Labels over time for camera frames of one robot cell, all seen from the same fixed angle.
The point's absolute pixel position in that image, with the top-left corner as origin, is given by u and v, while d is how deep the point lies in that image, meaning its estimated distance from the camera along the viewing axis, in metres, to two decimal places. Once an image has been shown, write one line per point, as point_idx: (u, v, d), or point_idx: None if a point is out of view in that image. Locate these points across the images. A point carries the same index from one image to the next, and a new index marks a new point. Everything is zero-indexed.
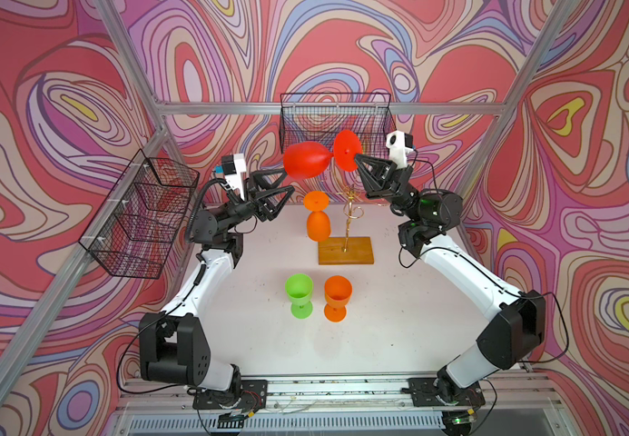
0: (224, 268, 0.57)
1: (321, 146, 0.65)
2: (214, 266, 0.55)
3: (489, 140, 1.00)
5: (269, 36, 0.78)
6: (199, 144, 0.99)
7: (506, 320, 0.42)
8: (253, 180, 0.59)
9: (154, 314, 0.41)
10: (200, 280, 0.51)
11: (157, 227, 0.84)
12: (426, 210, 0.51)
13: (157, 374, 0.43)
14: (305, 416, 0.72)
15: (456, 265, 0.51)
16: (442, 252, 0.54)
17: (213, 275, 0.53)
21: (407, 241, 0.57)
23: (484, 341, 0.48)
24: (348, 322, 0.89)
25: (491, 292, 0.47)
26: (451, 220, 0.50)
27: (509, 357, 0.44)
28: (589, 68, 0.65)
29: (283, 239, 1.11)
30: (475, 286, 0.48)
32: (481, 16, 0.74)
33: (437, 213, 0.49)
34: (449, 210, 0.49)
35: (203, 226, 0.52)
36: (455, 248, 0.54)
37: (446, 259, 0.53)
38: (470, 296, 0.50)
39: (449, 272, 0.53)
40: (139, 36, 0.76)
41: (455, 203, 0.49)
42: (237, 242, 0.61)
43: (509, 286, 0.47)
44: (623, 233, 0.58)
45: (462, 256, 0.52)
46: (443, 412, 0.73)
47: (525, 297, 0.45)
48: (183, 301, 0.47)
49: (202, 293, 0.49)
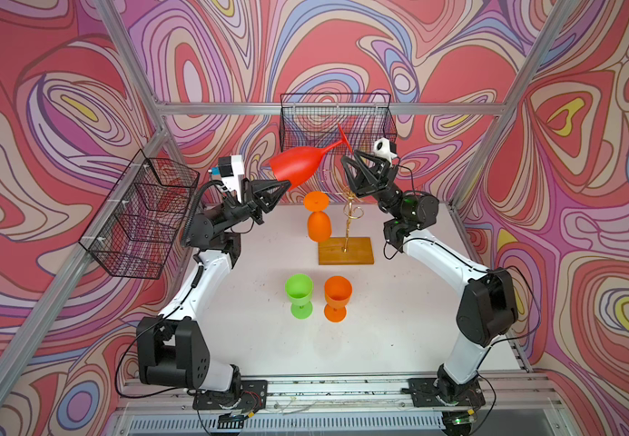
0: (222, 269, 0.56)
1: (304, 150, 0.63)
2: (212, 270, 0.54)
3: (489, 140, 1.00)
5: (269, 37, 0.78)
6: (200, 144, 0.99)
7: (474, 292, 0.47)
8: (250, 192, 0.55)
9: (153, 317, 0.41)
10: (196, 282, 0.51)
11: (157, 227, 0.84)
12: (406, 209, 0.58)
13: (156, 377, 0.43)
14: (305, 416, 0.72)
15: (431, 252, 0.57)
16: (419, 242, 0.60)
17: (211, 279, 0.52)
21: (391, 237, 0.64)
23: (460, 319, 0.52)
24: (348, 322, 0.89)
25: (462, 270, 0.52)
26: (427, 221, 0.56)
27: (484, 331, 0.47)
28: (589, 69, 0.65)
29: (283, 239, 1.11)
30: (447, 267, 0.54)
32: (481, 16, 0.74)
33: (416, 213, 0.55)
34: (427, 211, 0.56)
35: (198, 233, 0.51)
36: (430, 236, 0.61)
37: (425, 249, 0.58)
38: (445, 278, 0.55)
39: (428, 261, 0.58)
40: (139, 36, 0.76)
41: (431, 204, 0.56)
42: (234, 242, 0.61)
43: (477, 264, 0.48)
44: (622, 233, 0.58)
45: (437, 243, 0.59)
46: (443, 412, 0.73)
47: (492, 272, 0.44)
48: (181, 304, 0.46)
49: (201, 296, 0.48)
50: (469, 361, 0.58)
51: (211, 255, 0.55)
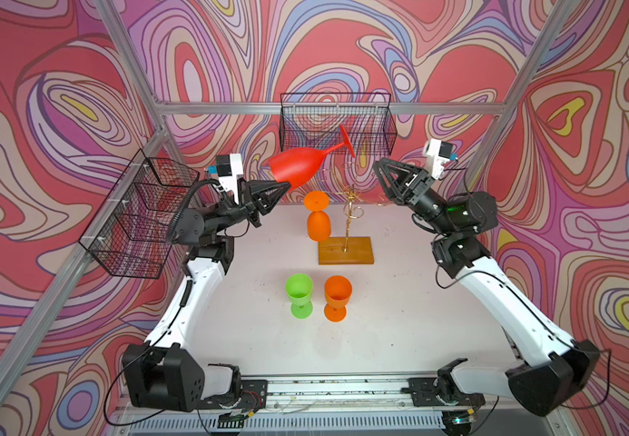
0: (213, 279, 0.52)
1: (300, 153, 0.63)
2: (203, 284, 0.50)
3: (489, 140, 1.00)
5: (269, 36, 0.78)
6: (200, 144, 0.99)
7: (554, 372, 0.38)
8: (250, 192, 0.52)
9: (141, 347, 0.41)
10: (185, 302, 0.47)
11: (157, 227, 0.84)
12: (454, 213, 0.48)
13: (149, 401, 0.42)
14: (305, 416, 0.72)
15: (500, 297, 0.46)
16: (485, 280, 0.48)
17: (200, 294, 0.48)
21: (444, 255, 0.51)
23: (517, 383, 0.45)
24: (348, 322, 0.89)
25: (540, 336, 0.42)
26: (486, 218, 0.45)
27: (546, 406, 0.41)
28: (590, 68, 0.65)
29: (283, 239, 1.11)
30: (518, 325, 0.43)
32: (481, 16, 0.74)
33: (466, 213, 0.45)
34: (484, 208, 0.45)
35: (190, 230, 0.47)
36: (501, 277, 0.48)
37: (491, 289, 0.47)
38: (511, 333, 0.45)
39: (492, 302, 0.47)
40: (139, 36, 0.76)
41: (486, 201, 0.45)
42: (225, 247, 0.56)
43: (562, 332, 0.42)
44: (622, 233, 0.58)
45: (509, 288, 0.46)
46: (443, 412, 0.73)
47: (578, 350, 0.40)
48: (169, 329, 0.43)
49: (190, 317, 0.45)
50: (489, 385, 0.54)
51: (199, 264, 0.53)
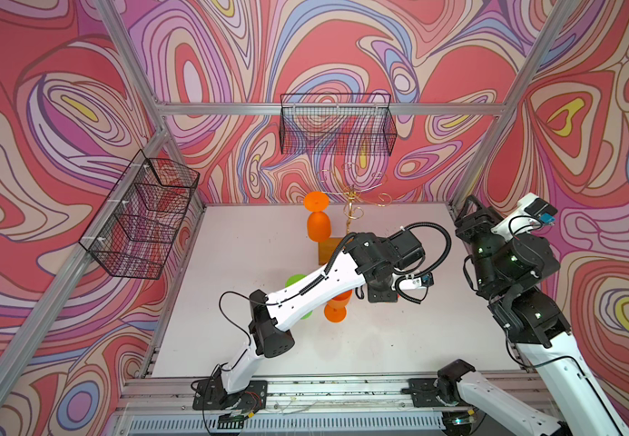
0: (348, 286, 0.49)
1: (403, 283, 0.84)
2: (332, 287, 0.47)
3: (489, 140, 1.00)
5: (269, 37, 0.78)
6: (200, 145, 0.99)
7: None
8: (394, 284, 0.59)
9: (259, 295, 0.49)
10: (305, 292, 0.47)
11: (157, 227, 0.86)
12: (503, 259, 0.42)
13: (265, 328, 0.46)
14: (305, 417, 0.72)
15: (574, 389, 0.38)
16: (562, 367, 0.39)
17: (323, 295, 0.47)
21: (514, 322, 0.42)
23: None
24: (348, 321, 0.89)
25: None
26: (544, 261, 0.38)
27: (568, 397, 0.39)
28: (589, 69, 0.65)
29: (283, 238, 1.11)
30: (588, 423, 0.38)
32: (481, 17, 0.74)
33: (515, 258, 0.39)
34: (536, 250, 0.39)
35: (413, 242, 0.51)
36: (581, 362, 0.39)
37: (567, 379, 0.39)
38: (567, 414, 0.40)
39: (555, 384, 0.41)
40: (139, 36, 0.76)
41: (536, 242, 0.40)
42: (385, 272, 0.49)
43: None
44: (623, 233, 0.58)
45: (588, 380, 0.39)
46: (443, 412, 0.73)
47: None
48: (280, 303, 0.48)
49: (300, 307, 0.47)
50: (506, 417, 0.53)
51: (343, 265, 0.48)
